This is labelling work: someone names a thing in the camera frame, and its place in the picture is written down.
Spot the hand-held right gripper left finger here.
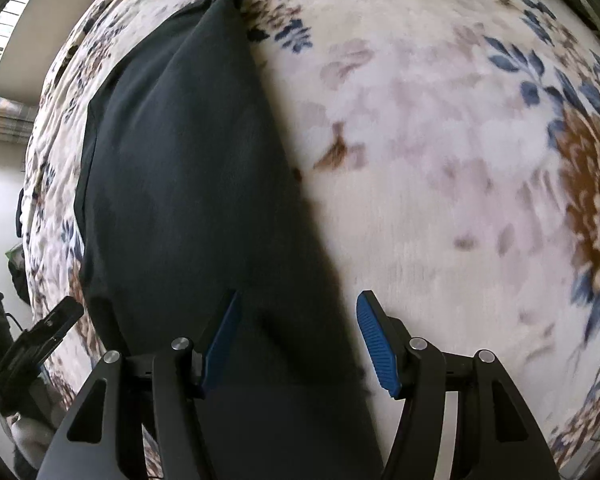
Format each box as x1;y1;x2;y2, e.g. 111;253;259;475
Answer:
35;289;244;480

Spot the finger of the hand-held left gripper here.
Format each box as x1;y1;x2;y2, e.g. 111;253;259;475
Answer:
22;296;85;356

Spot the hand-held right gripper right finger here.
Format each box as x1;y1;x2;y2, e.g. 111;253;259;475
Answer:
356;289;563;480

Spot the dark striped knit sweater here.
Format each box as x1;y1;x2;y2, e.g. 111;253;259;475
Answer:
74;0;386;480

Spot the dark green bag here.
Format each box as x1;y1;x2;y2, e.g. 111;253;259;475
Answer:
6;245;31;306

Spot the floral bed blanket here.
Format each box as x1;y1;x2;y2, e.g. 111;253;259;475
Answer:
19;0;600;480

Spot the grey-green curtain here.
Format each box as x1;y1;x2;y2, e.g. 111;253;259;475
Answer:
0;94;41;136

